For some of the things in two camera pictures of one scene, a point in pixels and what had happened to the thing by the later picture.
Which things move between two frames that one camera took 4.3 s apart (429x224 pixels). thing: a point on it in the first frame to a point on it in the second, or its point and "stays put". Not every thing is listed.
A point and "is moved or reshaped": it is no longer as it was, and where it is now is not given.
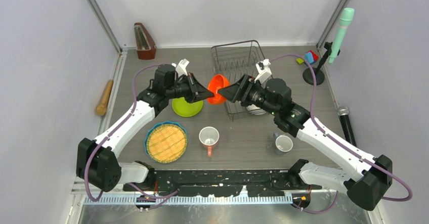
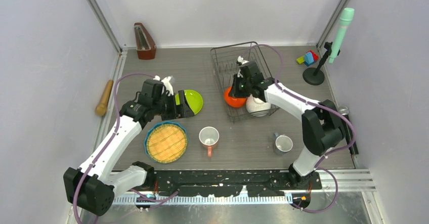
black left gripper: (197, 90) to (184, 110)
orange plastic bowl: (217, 81) is moved or reshaped
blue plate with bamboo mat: (166, 142) stays put
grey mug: (283, 143) stays put
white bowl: (255, 109) stays put
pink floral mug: (209, 136) stays put
